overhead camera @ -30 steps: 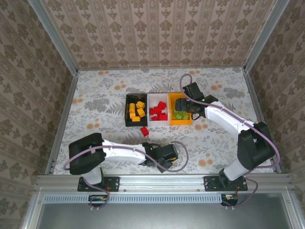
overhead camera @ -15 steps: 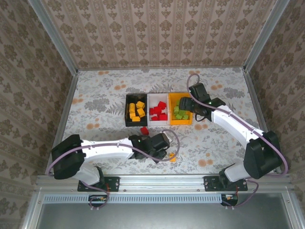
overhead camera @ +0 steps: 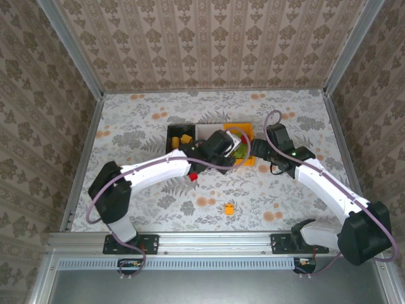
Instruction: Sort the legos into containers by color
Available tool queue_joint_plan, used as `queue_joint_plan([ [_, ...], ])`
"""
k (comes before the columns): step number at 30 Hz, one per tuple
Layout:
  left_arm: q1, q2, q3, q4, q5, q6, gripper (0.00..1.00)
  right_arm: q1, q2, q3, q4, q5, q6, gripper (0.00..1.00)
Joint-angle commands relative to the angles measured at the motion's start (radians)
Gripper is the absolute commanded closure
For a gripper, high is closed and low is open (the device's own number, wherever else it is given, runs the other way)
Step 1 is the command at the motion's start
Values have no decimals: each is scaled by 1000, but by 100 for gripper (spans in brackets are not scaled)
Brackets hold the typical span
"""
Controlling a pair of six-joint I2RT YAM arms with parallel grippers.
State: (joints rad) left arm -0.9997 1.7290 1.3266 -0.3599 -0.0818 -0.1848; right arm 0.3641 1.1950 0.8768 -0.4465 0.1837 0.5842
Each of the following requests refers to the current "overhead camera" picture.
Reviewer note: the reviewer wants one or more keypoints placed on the orange lego brick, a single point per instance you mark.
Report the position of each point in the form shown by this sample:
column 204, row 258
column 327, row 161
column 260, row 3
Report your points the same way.
column 174, row 142
column 186, row 138
column 229, row 209

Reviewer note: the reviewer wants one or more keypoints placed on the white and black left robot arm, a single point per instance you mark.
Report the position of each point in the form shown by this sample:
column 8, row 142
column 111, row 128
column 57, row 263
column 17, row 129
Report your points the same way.
column 158, row 171

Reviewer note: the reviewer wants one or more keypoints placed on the orange plastic bin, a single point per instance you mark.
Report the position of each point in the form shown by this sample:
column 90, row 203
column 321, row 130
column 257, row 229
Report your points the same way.
column 250, row 160

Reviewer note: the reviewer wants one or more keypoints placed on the white plastic bin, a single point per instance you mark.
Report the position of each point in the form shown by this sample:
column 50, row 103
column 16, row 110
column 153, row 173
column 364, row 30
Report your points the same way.
column 205, row 131

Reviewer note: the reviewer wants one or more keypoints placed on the red lego brick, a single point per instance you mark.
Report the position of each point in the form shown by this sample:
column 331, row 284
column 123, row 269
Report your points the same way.
column 193, row 177

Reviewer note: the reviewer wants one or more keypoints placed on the black plastic bin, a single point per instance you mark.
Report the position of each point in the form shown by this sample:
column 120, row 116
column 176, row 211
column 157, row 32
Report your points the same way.
column 172, row 130

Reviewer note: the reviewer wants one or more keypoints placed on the grey metal base sheet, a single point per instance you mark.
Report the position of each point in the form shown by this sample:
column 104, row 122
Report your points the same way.
column 221, row 288

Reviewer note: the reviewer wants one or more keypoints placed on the aluminium side rail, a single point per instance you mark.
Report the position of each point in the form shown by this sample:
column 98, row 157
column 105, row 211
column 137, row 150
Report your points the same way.
column 84, row 158
column 345, row 152

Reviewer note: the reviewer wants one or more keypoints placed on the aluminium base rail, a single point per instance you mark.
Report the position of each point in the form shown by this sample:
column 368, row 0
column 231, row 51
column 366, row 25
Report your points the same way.
column 215, row 244

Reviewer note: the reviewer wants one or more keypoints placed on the black connector bracket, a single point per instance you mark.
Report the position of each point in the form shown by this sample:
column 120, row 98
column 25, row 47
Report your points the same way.
column 305, row 263
column 131, row 263

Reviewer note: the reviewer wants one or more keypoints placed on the aluminium upright post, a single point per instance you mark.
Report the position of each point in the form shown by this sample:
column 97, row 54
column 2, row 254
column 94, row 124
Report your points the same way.
column 352, row 47
column 71, row 47

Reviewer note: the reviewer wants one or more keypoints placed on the aluminium lower frame post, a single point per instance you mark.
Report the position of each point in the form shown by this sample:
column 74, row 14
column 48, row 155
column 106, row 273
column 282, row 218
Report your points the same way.
column 387, row 282
column 44, row 275

